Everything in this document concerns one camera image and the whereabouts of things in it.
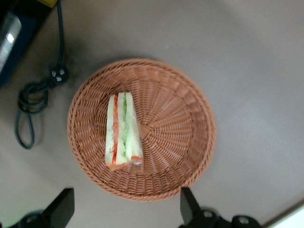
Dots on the black appliance with yellow panel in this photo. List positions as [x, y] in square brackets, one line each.
[21, 50]

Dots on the round brown wicker basket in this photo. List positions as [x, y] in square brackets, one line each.
[171, 118]

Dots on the triangle sandwich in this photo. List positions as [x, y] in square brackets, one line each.
[123, 133]

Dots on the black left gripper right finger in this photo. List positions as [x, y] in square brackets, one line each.
[188, 206]

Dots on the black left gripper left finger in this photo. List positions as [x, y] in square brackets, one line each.
[60, 209]

